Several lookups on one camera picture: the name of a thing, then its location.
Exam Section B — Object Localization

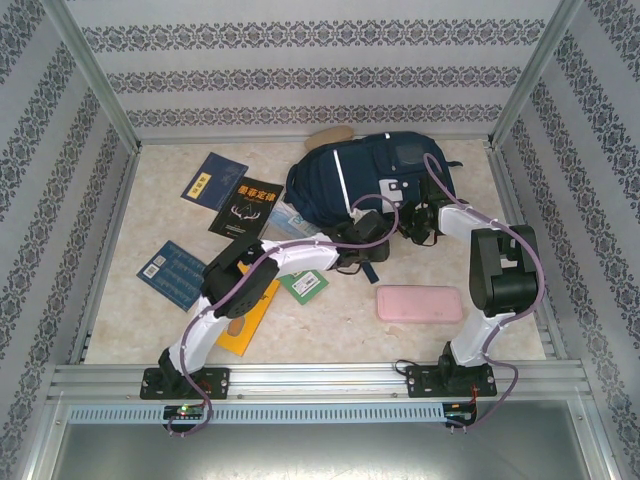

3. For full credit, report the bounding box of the green notebook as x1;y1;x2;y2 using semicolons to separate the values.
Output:
278;268;330;306

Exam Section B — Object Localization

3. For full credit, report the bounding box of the navy blue backpack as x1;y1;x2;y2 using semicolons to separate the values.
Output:
284;130;464;286

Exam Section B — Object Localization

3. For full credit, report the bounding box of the tan glasses case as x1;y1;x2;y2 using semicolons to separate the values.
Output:
304;126;354;150

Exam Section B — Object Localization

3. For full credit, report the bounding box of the black book with antler print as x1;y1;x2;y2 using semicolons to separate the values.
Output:
208;175;285;240

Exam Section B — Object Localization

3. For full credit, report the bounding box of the yellow picture book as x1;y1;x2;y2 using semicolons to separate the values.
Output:
214;263;282;358

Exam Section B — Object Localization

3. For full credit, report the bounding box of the navy book with yellow label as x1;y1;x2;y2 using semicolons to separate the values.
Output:
180;151;250;209

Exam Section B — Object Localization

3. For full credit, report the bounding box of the blue book with barcode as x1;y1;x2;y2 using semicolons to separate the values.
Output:
137;239;209;312

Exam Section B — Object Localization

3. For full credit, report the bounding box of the pink pencil case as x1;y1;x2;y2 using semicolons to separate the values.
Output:
375;284;465;325

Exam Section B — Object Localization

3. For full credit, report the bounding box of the small green circuit board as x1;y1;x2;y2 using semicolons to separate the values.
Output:
446;401;480;426
163;403;207;421

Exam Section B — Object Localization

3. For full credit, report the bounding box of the grey metal sheet panel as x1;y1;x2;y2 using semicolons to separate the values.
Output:
29;422;614;480

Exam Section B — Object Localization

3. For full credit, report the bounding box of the aluminium frame rail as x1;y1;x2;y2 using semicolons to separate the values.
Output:
487;144;570;361
47;363;594;401
135;130;496;147
68;144;142;365

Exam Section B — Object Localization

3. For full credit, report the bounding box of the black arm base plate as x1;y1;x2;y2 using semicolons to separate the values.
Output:
139;367;231;401
405;363;497;400

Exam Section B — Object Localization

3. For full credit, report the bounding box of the slotted grey cable duct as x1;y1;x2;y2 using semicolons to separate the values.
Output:
67;403;446;425

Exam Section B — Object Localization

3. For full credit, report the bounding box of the aluminium frame post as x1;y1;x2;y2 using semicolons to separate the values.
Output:
487;0;585;150
41;0;143;151

